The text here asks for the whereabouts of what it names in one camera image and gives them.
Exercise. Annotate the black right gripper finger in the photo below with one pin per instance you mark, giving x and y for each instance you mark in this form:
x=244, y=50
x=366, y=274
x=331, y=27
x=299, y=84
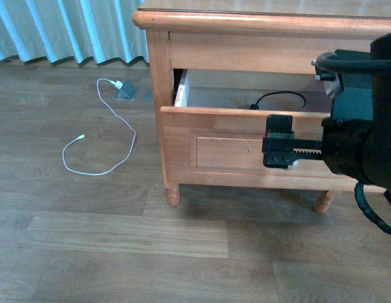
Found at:
x=276, y=148

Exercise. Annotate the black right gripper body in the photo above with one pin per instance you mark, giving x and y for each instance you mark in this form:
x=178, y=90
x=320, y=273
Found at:
x=342, y=146

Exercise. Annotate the white charger with black cable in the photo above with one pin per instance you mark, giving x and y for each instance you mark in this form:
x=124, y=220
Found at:
x=281, y=100

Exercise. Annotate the wooden drawer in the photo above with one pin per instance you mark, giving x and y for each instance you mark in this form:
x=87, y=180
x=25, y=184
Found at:
x=211, y=137

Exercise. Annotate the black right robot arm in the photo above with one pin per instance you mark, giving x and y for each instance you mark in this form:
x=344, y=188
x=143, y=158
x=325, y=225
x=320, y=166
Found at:
x=377, y=149

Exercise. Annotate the light wooden nightstand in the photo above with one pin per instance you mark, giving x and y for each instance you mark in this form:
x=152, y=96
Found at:
x=250, y=36

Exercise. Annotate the metal floor socket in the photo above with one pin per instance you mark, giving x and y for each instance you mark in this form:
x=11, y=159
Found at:
x=128, y=91

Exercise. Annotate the pale green curtain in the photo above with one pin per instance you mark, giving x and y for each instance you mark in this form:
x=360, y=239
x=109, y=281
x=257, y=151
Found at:
x=56, y=30

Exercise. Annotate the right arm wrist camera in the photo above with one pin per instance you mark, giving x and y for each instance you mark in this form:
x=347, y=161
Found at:
x=350, y=94

